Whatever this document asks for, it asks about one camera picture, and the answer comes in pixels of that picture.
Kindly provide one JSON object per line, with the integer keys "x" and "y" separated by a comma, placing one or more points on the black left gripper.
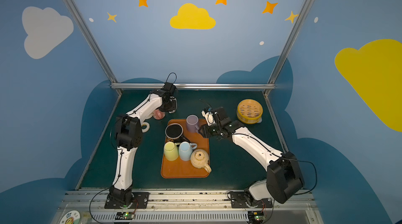
{"x": 171, "y": 106}

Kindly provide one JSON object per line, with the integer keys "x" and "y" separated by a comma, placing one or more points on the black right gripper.
{"x": 209, "y": 129}

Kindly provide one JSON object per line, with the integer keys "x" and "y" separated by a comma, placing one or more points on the pink ghost pattern mug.
{"x": 158, "y": 115}

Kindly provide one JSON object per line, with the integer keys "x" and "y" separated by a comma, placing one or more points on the purple ceramic mug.
{"x": 192, "y": 124}

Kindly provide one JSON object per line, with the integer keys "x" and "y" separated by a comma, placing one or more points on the beige ceramic teapot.
{"x": 200, "y": 160}

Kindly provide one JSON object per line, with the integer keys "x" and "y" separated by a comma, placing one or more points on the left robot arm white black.
{"x": 129, "y": 135}

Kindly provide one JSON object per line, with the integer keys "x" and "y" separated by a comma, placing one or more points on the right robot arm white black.
{"x": 284, "y": 178}

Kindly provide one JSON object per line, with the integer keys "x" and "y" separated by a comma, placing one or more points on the black patterned mug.
{"x": 174, "y": 132}

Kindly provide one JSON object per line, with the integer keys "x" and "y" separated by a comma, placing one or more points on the light blue ceramic mug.
{"x": 186, "y": 149}

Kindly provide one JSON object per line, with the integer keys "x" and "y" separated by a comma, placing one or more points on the yellow-green ceramic mug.
{"x": 171, "y": 152}

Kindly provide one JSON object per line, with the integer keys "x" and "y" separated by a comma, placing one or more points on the yellow bamboo steamer basket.
{"x": 249, "y": 111}

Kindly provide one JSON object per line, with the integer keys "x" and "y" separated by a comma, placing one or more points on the small white tape roll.
{"x": 145, "y": 127}

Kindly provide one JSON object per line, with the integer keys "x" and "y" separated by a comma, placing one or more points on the orange rectangular tray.
{"x": 184, "y": 169}

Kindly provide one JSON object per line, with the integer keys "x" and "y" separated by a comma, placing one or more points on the right controller circuit board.
{"x": 255, "y": 217}

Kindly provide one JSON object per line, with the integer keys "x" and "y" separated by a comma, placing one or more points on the controller circuit board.
{"x": 125, "y": 216}
{"x": 255, "y": 217}

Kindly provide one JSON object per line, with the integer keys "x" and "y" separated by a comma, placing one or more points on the left controller circuit board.
{"x": 125, "y": 216}

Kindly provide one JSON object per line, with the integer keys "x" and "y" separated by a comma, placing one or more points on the round green white sticker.
{"x": 71, "y": 217}

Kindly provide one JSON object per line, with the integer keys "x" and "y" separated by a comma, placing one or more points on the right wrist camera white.
{"x": 208, "y": 115}

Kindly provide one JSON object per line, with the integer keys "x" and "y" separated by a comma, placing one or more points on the aluminium frame back bar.
{"x": 195, "y": 86}

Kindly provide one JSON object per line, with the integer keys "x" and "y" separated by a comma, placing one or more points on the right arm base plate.
{"x": 241, "y": 199}

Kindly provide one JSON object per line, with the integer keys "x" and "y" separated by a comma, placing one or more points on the aluminium front rail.
{"x": 187, "y": 206}

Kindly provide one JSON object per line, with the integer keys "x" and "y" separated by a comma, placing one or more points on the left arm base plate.
{"x": 132, "y": 200}

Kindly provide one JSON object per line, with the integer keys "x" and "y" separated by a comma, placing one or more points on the aluminium frame left post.
{"x": 85, "y": 30}

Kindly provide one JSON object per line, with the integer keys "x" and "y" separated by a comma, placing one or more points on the aluminium frame post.
{"x": 85, "y": 30}
{"x": 296, "y": 28}

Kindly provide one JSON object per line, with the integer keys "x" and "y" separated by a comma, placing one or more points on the aluminium frame right post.
{"x": 296, "y": 28}

